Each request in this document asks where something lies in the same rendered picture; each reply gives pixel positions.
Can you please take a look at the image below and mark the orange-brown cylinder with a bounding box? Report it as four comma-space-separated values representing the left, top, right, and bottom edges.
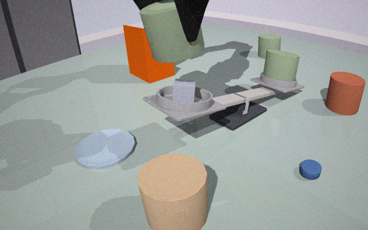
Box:
325, 71, 366, 115

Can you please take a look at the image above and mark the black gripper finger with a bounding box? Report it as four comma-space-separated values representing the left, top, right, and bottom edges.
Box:
174, 0, 209, 42
133, 0, 162, 11

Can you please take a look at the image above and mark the blue cylinder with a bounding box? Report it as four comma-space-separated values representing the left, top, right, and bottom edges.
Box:
299, 159, 322, 180

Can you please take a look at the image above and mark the tan cylinder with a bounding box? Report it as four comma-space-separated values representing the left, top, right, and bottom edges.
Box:
138, 153, 208, 230

